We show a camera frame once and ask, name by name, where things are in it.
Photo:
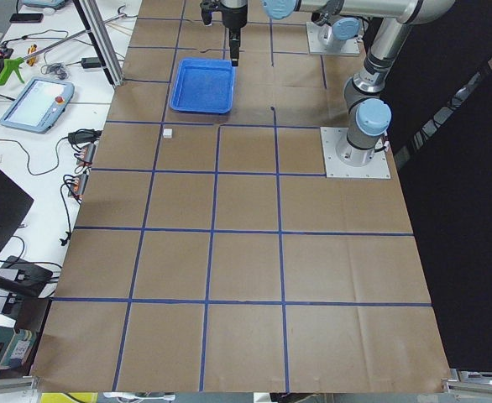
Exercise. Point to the white building block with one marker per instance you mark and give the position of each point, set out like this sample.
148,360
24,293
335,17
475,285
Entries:
168,133

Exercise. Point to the blue plastic tray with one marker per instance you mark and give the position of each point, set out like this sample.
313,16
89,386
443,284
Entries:
203,86

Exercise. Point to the orange usb hub upper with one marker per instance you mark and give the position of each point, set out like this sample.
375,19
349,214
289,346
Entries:
86,154

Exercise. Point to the blue teach pendant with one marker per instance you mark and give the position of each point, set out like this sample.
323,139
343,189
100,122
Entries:
39,105

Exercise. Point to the orange usb hub lower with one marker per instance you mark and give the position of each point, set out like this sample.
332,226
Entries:
77,185

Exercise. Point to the aluminium frame post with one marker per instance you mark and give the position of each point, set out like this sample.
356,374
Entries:
94,25

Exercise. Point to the black smartphone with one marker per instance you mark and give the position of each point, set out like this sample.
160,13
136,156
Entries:
26,18

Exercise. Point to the orange usb hub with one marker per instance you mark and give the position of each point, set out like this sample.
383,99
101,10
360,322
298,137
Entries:
77,185
86,154

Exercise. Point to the black power adapter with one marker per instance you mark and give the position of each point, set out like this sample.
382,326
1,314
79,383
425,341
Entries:
90,63

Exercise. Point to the green handled reach grabber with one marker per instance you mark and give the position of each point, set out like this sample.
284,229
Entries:
11,66

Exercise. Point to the brown paper table cover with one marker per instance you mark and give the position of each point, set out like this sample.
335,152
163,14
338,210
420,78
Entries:
224,259

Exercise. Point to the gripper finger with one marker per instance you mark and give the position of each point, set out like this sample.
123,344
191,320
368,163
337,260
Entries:
208,7
234,52

